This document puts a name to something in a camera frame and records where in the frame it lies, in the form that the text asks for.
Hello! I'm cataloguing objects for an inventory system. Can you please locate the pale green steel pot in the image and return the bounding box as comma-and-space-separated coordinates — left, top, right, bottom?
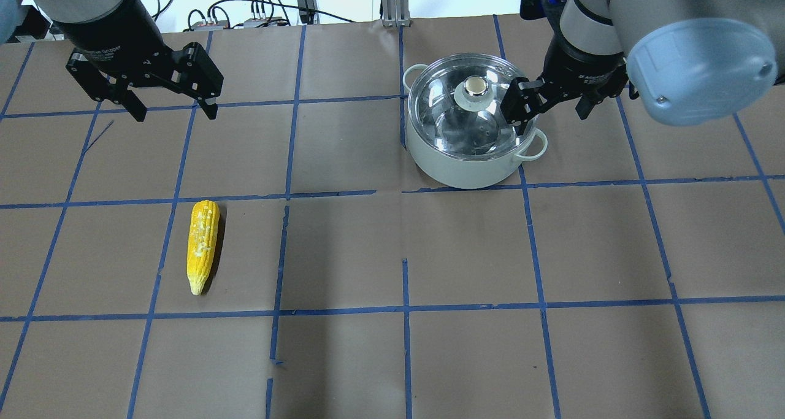
402, 53, 548, 190

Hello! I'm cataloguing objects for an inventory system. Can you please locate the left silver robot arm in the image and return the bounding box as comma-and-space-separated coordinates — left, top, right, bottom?
2, 0, 224, 121

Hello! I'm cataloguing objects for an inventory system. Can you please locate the black cable bundle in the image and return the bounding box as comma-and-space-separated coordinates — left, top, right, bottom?
147, 0, 356, 32

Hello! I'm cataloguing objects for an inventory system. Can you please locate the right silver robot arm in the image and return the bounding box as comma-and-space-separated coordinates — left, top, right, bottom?
501, 0, 783, 126

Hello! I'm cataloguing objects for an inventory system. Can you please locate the yellow corn cob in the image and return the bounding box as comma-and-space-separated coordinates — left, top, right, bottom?
186, 200, 220, 296

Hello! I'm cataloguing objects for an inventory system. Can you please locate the aluminium frame post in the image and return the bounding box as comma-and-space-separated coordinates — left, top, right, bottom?
380, 0, 412, 28

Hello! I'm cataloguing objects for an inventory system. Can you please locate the glass pot lid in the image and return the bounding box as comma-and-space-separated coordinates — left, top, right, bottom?
402, 53, 535, 161

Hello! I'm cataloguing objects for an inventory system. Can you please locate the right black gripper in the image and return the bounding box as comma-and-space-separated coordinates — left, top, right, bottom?
500, 36, 629, 136

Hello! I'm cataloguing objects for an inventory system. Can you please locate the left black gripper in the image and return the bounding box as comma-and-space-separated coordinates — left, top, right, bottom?
66, 24, 224, 122

